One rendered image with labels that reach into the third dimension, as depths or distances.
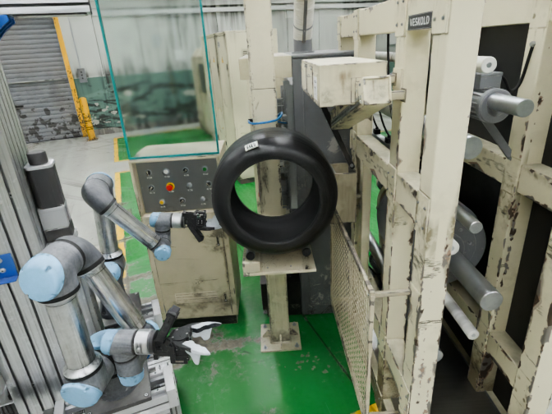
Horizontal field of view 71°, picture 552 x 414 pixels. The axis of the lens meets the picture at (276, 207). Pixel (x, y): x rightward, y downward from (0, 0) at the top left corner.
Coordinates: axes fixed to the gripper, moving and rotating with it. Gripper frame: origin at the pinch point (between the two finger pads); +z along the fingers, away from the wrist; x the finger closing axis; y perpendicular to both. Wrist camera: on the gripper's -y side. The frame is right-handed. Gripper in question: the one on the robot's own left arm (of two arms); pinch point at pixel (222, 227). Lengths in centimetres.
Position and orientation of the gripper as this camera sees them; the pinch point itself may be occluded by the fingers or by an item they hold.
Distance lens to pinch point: 195.7
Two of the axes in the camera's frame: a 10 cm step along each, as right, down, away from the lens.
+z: 10.0, 0.5, 0.6
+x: -0.3, -3.8, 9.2
